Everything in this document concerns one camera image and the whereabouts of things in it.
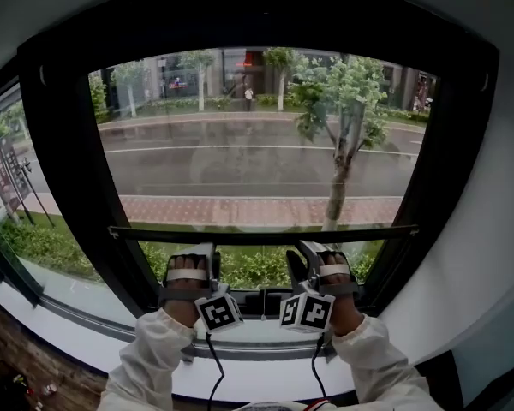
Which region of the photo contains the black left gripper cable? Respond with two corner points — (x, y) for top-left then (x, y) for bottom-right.
(204, 331), (226, 411)

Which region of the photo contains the black framed window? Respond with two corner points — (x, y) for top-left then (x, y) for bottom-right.
(16, 9), (501, 321)

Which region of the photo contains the black and red bag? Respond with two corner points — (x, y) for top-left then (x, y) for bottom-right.
(0, 356), (33, 411)

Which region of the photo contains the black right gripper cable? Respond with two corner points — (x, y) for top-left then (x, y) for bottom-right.
(310, 332), (330, 402)

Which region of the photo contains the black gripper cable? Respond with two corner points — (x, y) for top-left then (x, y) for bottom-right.
(310, 332), (330, 402)
(204, 331), (226, 411)

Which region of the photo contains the large street tree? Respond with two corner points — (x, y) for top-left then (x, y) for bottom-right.
(289, 54), (391, 233)

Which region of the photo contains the thin street tree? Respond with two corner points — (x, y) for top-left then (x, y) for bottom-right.
(110, 60), (146, 119)
(262, 46), (304, 111)
(177, 49), (216, 113)

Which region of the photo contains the green hedge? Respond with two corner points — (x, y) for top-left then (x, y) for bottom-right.
(139, 241), (378, 291)

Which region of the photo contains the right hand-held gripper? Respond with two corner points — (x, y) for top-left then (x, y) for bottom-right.
(279, 240), (361, 334)

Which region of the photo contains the person's left forearm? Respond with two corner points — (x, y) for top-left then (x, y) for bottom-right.
(96, 307), (198, 411)

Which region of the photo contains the person's left hand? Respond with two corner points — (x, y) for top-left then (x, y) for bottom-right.
(162, 252), (209, 329)

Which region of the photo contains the white window sill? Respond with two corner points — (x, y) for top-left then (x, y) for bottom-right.
(0, 263), (416, 406)

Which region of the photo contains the red outdoor sign board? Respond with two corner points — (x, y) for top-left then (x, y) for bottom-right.
(0, 137), (33, 214)

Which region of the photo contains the person's right hand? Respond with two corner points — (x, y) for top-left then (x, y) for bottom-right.
(318, 249), (366, 337)

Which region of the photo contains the grey mesh window screen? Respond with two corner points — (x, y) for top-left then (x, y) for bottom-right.
(87, 47), (441, 240)

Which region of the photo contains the person's right forearm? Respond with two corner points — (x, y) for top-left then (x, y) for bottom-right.
(330, 313), (445, 411)

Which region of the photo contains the fixed glass side window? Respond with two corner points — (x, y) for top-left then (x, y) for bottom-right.
(0, 79), (134, 342)

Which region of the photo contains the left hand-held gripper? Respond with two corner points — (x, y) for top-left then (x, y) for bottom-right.
(157, 241), (245, 332)

